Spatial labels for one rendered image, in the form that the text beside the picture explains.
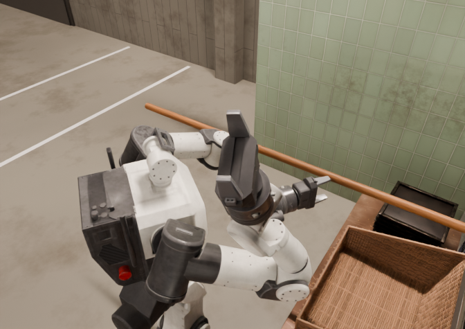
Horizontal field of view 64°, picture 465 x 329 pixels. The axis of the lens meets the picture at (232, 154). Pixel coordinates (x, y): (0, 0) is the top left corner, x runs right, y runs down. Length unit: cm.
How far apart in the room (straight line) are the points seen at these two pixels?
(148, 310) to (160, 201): 38
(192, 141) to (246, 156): 67
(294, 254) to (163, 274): 28
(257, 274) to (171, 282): 20
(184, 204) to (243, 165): 39
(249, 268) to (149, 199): 30
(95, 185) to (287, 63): 192
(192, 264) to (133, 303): 42
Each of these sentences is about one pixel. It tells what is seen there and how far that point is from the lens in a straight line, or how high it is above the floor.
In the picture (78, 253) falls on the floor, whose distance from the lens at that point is 278.
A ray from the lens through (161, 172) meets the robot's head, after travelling 91.
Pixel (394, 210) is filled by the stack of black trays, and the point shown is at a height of 78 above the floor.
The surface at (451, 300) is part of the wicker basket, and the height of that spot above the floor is 81.
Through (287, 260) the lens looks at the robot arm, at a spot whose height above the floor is 137.
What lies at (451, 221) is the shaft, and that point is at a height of 121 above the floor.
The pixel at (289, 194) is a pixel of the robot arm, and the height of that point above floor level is 123.
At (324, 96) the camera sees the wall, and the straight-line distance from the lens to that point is 266.
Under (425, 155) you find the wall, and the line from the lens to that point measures 265.
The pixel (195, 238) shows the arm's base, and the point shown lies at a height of 140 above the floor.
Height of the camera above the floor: 205
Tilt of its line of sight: 38 degrees down
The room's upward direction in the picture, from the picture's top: straight up
